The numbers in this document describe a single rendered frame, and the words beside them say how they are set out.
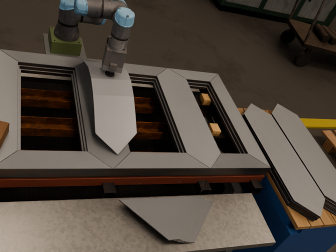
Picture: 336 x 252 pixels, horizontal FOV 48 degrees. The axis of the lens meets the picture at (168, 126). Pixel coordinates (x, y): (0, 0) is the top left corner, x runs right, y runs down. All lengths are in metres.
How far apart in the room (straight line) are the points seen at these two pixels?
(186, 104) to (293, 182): 0.65
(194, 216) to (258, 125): 0.73
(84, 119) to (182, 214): 0.59
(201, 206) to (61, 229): 0.59
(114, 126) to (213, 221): 0.58
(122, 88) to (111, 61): 0.13
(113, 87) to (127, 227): 0.59
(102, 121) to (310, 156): 1.14
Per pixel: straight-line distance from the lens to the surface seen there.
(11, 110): 1.67
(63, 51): 2.36
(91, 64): 1.74
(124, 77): 1.69
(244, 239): 1.69
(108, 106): 1.59
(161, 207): 1.56
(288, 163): 2.00
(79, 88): 1.84
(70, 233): 1.46
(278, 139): 2.11
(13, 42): 3.65
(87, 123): 1.67
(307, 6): 6.28
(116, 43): 1.56
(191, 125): 1.85
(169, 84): 2.05
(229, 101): 2.15
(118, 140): 1.57
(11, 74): 1.86
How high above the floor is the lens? 2.00
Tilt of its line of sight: 39 degrees down
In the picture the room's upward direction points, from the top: 24 degrees clockwise
